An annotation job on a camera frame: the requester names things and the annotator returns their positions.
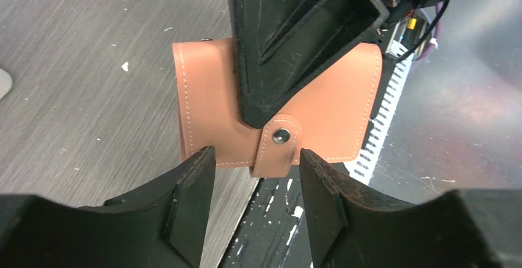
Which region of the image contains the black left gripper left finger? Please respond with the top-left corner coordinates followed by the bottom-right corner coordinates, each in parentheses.
top-left (163, 146), bottom-right (215, 267)

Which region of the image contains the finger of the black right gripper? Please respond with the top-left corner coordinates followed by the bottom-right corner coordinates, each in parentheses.
top-left (228, 0), bottom-right (389, 128)

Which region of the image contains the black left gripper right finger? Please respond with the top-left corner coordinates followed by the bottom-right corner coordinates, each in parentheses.
top-left (299, 148), bottom-right (347, 267)

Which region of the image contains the brown leather card holder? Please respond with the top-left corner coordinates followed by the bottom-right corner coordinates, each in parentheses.
top-left (172, 38), bottom-right (382, 178)

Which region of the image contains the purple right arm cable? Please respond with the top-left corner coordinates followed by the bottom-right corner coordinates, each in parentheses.
top-left (393, 0), bottom-right (449, 63)

